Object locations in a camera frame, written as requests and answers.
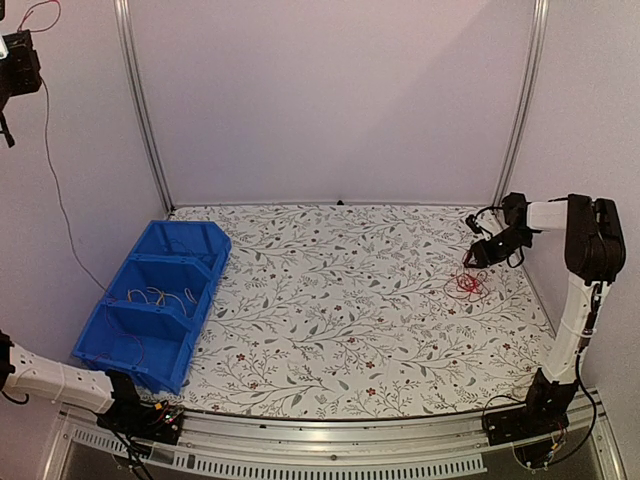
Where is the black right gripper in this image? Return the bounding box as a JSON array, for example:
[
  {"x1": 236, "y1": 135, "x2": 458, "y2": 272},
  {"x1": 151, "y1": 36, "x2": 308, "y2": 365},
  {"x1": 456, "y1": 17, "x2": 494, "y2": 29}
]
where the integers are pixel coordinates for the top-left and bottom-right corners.
[{"x1": 469, "y1": 227, "x2": 533, "y2": 269}]

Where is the dark maroon cable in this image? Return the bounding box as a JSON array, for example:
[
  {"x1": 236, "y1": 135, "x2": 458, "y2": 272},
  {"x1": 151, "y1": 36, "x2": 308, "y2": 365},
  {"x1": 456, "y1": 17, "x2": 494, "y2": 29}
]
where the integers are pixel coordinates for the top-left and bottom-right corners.
[{"x1": 17, "y1": 0, "x2": 146, "y2": 366}]

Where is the yellow cable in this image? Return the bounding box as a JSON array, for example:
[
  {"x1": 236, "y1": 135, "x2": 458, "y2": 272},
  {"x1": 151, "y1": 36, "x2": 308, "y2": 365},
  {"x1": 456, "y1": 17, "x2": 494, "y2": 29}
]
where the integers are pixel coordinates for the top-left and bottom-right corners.
[{"x1": 125, "y1": 285, "x2": 201, "y2": 317}]

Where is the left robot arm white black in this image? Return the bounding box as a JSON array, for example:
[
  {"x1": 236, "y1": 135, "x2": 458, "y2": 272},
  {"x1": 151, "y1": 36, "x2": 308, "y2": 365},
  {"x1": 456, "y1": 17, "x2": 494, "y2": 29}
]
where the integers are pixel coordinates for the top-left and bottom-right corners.
[{"x1": 1, "y1": 30, "x2": 149, "y2": 434}]

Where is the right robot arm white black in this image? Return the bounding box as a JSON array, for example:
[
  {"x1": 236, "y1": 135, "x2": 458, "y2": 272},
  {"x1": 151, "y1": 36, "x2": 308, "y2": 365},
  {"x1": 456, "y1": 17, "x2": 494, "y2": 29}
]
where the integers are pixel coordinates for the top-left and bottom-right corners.
[{"x1": 463, "y1": 193, "x2": 626, "y2": 436}]

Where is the floral patterned table mat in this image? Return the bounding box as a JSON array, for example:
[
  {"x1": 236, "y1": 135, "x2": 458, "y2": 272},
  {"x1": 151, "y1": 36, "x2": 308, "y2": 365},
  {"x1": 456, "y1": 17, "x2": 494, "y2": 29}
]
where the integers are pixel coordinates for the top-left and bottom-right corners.
[{"x1": 174, "y1": 205, "x2": 553, "y2": 419}]

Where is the blue plastic divided bin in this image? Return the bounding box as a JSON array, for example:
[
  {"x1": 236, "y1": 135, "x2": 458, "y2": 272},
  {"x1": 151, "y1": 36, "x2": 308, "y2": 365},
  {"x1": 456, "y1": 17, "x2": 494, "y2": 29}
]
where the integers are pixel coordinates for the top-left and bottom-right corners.
[{"x1": 72, "y1": 221, "x2": 232, "y2": 394}]

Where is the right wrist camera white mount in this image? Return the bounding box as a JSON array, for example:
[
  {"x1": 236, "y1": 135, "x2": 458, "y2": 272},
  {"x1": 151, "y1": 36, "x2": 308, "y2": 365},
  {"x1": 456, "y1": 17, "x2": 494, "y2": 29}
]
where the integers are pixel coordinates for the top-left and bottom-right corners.
[{"x1": 465, "y1": 214, "x2": 492, "y2": 236}]

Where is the left aluminium frame post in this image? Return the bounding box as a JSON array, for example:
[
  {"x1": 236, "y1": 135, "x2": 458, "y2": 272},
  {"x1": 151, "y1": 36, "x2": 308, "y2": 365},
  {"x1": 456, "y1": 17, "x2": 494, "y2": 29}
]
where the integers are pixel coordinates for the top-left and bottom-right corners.
[{"x1": 113, "y1": 0, "x2": 175, "y2": 215}]

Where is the aluminium frame post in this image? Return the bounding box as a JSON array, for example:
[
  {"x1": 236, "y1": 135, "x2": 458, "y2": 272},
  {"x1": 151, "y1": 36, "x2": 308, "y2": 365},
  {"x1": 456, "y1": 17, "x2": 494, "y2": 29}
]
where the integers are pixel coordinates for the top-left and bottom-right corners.
[
  {"x1": 492, "y1": 0, "x2": 550, "y2": 206},
  {"x1": 113, "y1": 0, "x2": 175, "y2": 215}
]

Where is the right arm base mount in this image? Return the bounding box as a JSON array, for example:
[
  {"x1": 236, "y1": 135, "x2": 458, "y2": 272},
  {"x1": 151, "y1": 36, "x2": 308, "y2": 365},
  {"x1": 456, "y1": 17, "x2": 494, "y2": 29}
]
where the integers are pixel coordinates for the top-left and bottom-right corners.
[{"x1": 481, "y1": 403, "x2": 569, "y2": 470}]

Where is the right aluminium frame post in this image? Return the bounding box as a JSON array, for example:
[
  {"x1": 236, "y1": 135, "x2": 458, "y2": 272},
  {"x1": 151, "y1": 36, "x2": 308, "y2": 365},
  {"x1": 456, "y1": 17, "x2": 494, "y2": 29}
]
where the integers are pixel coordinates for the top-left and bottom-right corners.
[{"x1": 492, "y1": 0, "x2": 550, "y2": 206}]

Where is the front aluminium rail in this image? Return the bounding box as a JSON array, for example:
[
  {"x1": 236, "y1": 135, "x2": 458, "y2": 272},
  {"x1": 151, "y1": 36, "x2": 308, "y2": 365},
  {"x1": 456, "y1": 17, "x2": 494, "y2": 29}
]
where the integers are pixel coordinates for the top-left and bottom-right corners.
[{"x1": 43, "y1": 394, "x2": 631, "y2": 479}]

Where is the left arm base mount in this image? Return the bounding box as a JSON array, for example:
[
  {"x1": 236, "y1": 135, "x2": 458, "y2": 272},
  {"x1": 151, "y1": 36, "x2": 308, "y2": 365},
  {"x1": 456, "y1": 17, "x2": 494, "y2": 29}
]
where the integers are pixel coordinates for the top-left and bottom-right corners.
[{"x1": 97, "y1": 400, "x2": 185, "y2": 445}]

